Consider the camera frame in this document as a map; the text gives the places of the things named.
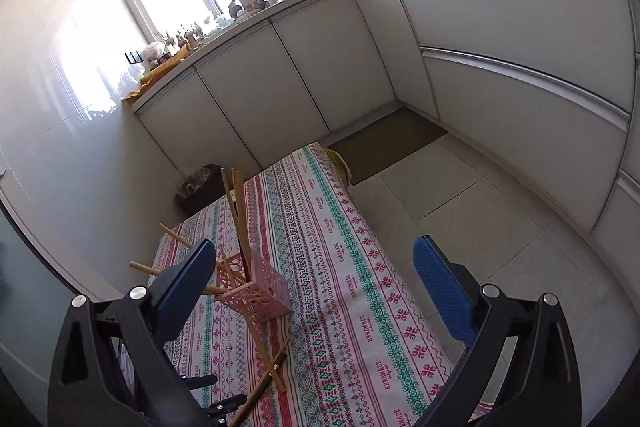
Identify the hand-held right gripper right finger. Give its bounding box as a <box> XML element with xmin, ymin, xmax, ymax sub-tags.
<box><xmin>412</xmin><ymin>234</ymin><xmax>584</xmax><ymax>427</ymax></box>

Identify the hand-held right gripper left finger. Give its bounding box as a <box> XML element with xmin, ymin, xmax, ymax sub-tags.
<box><xmin>47</xmin><ymin>237</ymin><xmax>217</xmax><ymax>427</ymax></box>

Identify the dark wooden chopstick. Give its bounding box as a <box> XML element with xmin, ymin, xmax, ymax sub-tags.
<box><xmin>260</xmin><ymin>351</ymin><xmax>288</xmax><ymax>388</ymax></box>

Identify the pink plastic lattice basket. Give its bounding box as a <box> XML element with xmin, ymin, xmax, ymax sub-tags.
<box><xmin>214</xmin><ymin>251</ymin><xmax>292</xmax><ymax>326</ymax></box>

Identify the dark brown trash bin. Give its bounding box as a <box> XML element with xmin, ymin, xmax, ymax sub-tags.
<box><xmin>175</xmin><ymin>177</ymin><xmax>229</xmax><ymax>214</ymax></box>

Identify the patterned striped tablecloth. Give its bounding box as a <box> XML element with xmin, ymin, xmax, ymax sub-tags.
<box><xmin>150</xmin><ymin>143</ymin><xmax>497</xmax><ymax>427</ymax></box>

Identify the clear trash bag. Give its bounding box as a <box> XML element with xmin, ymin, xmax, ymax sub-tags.
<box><xmin>177</xmin><ymin>164</ymin><xmax>224</xmax><ymax>198</ymax></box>

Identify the brown floor mat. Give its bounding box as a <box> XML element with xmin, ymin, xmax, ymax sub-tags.
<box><xmin>322</xmin><ymin>107</ymin><xmax>449</xmax><ymax>186</ymax></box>

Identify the yellow green cloth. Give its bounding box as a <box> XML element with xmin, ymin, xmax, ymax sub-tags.
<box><xmin>322</xmin><ymin>148</ymin><xmax>354</xmax><ymax>186</ymax></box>

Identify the white base cabinet under window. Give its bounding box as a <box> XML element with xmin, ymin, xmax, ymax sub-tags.
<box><xmin>132</xmin><ymin>0</ymin><xmax>402</xmax><ymax>170</ymax></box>

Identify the yellow paper bag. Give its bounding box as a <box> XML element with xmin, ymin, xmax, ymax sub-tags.
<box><xmin>123</xmin><ymin>47</ymin><xmax>194</xmax><ymax>106</ymax></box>

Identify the row of small figurines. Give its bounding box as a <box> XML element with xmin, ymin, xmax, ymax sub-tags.
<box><xmin>160</xmin><ymin>24</ymin><xmax>207</xmax><ymax>48</ymax></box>

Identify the white base cabinet with drawers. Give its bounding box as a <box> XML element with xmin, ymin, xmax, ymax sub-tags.
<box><xmin>344</xmin><ymin>0</ymin><xmax>640</xmax><ymax>249</ymax></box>

